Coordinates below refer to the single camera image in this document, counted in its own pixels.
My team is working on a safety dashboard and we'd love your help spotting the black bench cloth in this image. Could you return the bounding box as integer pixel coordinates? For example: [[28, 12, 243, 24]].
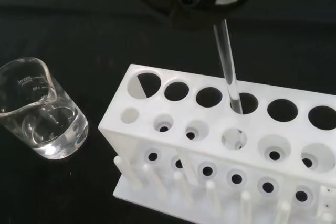
[[0, 0, 336, 224]]

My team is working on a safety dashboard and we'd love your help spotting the white test tube rack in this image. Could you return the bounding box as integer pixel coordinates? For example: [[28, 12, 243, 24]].
[[97, 63, 336, 224]]

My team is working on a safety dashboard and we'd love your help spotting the small clear glass beaker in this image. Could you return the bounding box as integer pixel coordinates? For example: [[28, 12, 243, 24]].
[[0, 56, 89, 160]]

